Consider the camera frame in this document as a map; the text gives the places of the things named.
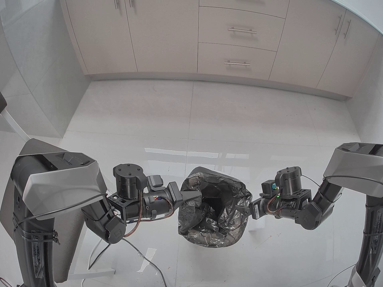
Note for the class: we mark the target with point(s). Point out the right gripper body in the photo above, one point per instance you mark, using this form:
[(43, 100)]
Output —
[(267, 208)]

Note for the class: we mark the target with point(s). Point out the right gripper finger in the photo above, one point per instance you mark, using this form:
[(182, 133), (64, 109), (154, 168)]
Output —
[(247, 211)]

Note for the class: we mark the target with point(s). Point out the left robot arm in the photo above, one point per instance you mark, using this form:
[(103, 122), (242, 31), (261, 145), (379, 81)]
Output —
[(59, 178)]

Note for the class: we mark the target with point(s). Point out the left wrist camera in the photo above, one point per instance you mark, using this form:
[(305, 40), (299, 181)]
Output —
[(155, 182)]

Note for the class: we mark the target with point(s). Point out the white paper piece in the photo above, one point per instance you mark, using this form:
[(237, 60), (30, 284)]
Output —
[(254, 226)]

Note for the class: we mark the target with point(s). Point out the grey chair with white legs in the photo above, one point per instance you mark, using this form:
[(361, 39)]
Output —
[(70, 250)]

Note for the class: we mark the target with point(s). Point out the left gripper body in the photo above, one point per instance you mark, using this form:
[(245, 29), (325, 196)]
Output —
[(158, 203)]

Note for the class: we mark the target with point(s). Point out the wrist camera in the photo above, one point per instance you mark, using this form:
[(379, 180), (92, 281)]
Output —
[(155, 182), (267, 189)]

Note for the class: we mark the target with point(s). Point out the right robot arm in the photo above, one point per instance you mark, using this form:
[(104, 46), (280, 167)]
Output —
[(350, 163)]

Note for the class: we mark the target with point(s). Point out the black plastic bag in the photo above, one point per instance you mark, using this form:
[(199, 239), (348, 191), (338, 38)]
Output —
[(206, 232)]

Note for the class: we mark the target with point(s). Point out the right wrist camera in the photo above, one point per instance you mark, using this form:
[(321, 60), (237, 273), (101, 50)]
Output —
[(267, 189)]

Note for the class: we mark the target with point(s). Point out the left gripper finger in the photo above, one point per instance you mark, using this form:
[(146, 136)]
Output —
[(188, 196)]

